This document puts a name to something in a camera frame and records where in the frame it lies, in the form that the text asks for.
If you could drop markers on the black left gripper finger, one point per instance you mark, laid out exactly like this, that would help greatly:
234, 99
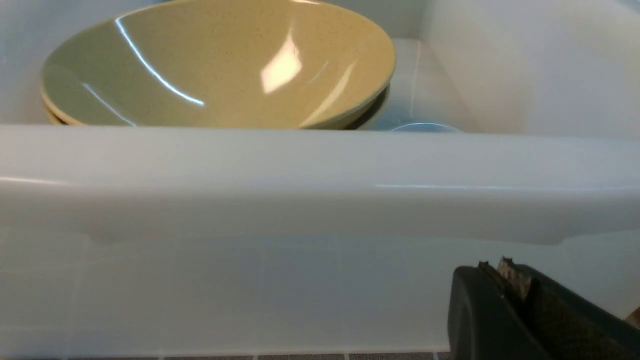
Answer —
514, 312

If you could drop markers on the lower yellow noodle bowl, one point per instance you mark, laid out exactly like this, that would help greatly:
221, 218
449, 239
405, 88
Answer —
361, 120

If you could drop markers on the white dish in tub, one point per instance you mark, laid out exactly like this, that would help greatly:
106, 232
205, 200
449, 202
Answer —
426, 127

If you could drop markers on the large white plastic tub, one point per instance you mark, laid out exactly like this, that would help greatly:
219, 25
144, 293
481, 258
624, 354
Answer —
160, 243

